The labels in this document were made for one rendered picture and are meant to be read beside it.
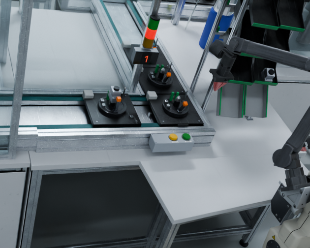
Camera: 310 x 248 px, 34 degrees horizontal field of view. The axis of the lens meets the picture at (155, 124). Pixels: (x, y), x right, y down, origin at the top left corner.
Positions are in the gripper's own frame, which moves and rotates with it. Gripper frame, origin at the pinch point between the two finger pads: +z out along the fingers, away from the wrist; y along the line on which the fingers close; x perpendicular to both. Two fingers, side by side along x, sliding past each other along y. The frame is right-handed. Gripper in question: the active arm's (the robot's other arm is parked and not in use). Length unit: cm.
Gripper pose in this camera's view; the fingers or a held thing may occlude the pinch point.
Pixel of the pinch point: (215, 89)
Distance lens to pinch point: 232.4
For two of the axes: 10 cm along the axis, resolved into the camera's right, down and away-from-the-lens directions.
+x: 3.0, 6.8, -6.7
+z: -2.7, 7.3, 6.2
